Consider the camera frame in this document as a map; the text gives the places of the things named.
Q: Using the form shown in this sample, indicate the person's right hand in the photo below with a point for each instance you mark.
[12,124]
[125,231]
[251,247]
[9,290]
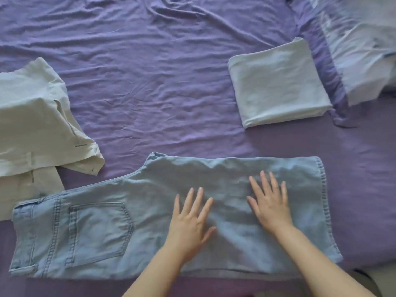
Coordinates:
[273,213]

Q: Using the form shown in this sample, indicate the purple sheet bed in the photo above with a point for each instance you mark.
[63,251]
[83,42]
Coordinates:
[170,74]

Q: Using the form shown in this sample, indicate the floral pillow purple trim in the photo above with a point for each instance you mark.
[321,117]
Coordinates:
[355,43]

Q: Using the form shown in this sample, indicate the light blue denim jeans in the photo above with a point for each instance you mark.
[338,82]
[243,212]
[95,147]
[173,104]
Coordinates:
[123,219]

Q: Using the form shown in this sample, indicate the white jeans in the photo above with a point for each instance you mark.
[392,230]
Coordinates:
[278,83]

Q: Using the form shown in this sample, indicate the person's left hand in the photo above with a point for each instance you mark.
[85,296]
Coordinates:
[187,235]

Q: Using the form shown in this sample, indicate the person's right forearm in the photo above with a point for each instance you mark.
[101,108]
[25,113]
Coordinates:
[321,269]

